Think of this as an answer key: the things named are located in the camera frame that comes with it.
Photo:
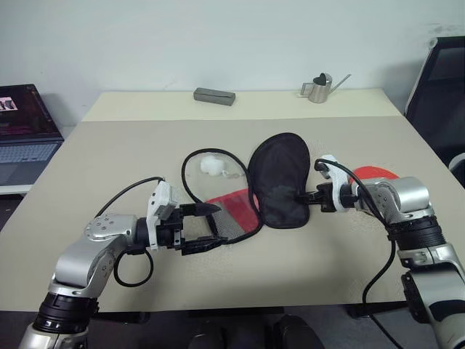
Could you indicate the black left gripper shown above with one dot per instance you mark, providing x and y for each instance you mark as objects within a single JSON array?
[{"x": 169, "y": 234}]

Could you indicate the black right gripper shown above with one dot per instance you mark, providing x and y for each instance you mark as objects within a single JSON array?
[{"x": 326, "y": 199}]

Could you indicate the black red paddle case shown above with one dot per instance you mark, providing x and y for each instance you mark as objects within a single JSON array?
[{"x": 281, "y": 181}]

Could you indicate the red table tennis paddle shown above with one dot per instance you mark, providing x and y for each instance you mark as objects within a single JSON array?
[{"x": 374, "y": 171}]

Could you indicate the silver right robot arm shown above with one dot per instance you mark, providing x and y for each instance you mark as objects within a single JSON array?
[{"x": 410, "y": 198}]

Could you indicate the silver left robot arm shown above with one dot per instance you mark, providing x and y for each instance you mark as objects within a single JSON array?
[{"x": 80, "y": 258}]

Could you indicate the silver metal watering can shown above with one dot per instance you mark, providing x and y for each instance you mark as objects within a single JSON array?
[{"x": 321, "y": 89}]

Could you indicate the grey rectangular box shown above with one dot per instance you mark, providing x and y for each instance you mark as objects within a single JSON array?
[{"x": 214, "y": 96}]

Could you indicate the dark rounded shape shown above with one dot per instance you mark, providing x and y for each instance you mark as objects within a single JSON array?
[{"x": 298, "y": 334}]

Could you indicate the black office chair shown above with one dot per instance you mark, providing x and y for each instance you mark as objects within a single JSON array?
[{"x": 439, "y": 98}]

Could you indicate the white laptop stand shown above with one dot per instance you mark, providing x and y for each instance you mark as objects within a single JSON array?
[{"x": 14, "y": 189}]

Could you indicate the open laptop computer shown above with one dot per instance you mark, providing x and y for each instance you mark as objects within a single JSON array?
[{"x": 25, "y": 141}]

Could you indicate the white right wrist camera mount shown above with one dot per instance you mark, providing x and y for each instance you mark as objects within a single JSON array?
[{"x": 336, "y": 174}]

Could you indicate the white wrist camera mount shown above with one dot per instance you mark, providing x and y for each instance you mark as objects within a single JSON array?
[
  {"x": 336, "y": 174},
  {"x": 161, "y": 198}
]

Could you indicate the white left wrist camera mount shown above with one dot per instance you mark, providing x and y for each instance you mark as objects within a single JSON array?
[{"x": 161, "y": 198}]

